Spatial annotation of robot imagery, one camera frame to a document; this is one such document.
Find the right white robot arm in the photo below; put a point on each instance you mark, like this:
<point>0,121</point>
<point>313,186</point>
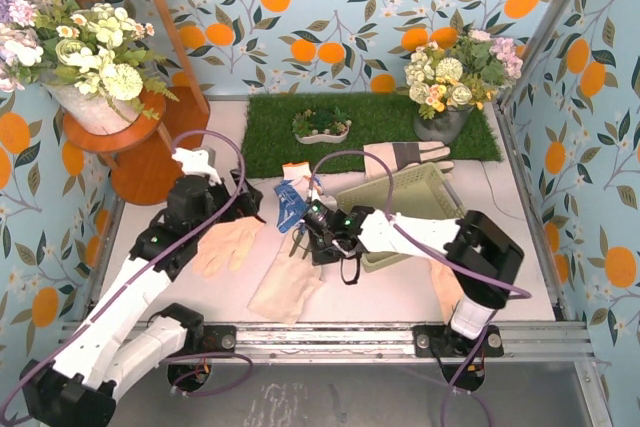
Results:
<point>483,258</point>

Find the grey pot flower bouquet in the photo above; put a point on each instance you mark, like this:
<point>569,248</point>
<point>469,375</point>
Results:
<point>450,80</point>

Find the white succulent planter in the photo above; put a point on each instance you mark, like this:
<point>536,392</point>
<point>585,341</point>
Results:
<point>322,125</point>

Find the wooden tiered plant stand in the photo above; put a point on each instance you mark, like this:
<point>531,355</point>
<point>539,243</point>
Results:
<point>142,170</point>

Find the green plastic storage basket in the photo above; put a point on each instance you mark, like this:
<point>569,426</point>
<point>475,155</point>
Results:
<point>420,191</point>

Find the beige canvas work glove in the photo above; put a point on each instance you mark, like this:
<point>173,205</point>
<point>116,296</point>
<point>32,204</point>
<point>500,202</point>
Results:
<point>288,284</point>

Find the grey striped canvas glove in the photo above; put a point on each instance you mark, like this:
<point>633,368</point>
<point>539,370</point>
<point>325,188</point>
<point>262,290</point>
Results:
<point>400,155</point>

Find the white pot flower bouquet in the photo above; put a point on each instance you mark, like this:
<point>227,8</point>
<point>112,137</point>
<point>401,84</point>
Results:
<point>91,60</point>

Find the cream glove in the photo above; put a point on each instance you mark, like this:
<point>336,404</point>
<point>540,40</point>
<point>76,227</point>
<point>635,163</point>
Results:
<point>447,289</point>
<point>226,244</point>

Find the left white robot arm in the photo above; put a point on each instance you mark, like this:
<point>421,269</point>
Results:
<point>81,383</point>

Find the blue white knit gloves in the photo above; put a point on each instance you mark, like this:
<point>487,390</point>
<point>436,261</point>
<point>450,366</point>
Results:
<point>292,193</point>

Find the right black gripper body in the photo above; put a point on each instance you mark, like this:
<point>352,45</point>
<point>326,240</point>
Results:
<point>311,226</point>

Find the green artificial grass mat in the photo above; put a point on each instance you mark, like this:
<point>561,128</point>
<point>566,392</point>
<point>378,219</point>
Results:
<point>269,140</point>

